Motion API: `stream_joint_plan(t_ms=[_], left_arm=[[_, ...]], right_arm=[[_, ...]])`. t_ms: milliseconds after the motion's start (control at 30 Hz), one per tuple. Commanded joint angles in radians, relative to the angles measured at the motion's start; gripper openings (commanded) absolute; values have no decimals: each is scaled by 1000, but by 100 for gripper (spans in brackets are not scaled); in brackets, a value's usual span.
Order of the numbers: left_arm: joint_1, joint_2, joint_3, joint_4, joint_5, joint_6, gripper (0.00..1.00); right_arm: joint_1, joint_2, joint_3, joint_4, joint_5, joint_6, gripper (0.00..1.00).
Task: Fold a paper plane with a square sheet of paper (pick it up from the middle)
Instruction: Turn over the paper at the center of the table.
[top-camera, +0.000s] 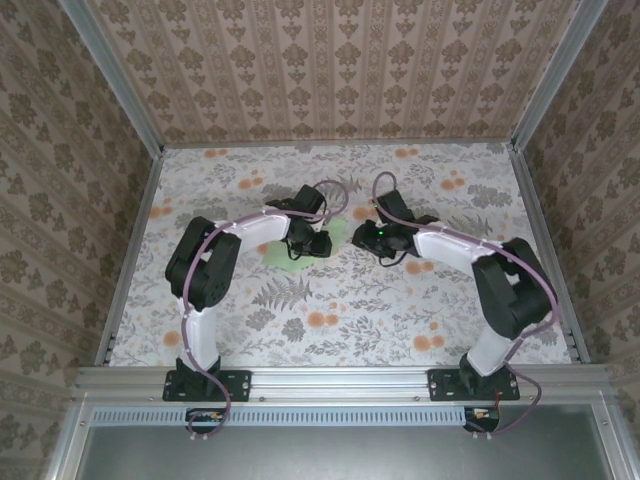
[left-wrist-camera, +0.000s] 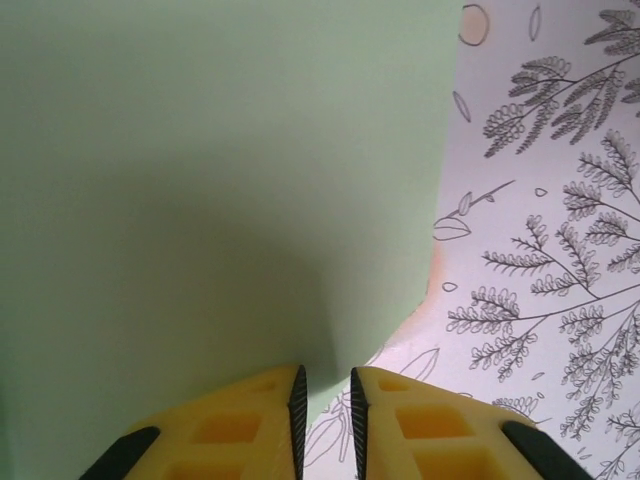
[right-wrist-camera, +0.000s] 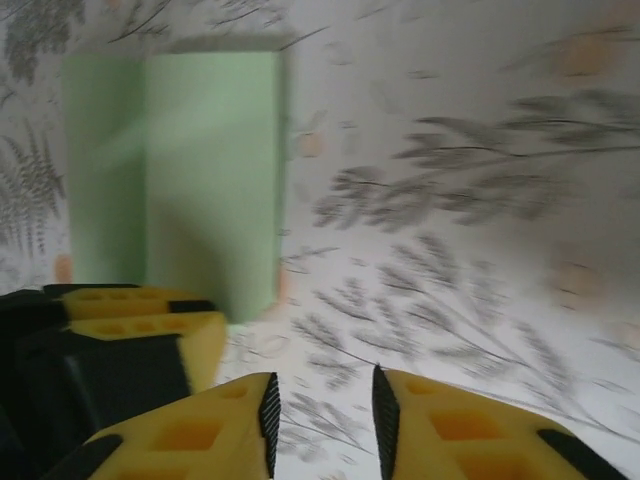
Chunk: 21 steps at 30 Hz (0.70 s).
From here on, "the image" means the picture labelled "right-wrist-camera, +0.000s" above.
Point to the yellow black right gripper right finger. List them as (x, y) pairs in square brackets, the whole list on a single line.
[(460, 440)]

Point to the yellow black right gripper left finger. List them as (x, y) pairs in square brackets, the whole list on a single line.
[(200, 440)]

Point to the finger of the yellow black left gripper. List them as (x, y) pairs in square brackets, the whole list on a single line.
[(202, 350), (130, 302)]

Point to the light green paper sheet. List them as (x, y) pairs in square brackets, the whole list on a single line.
[(210, 175)]

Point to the floral patterned table cover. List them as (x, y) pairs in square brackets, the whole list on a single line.
[(450, 225)]

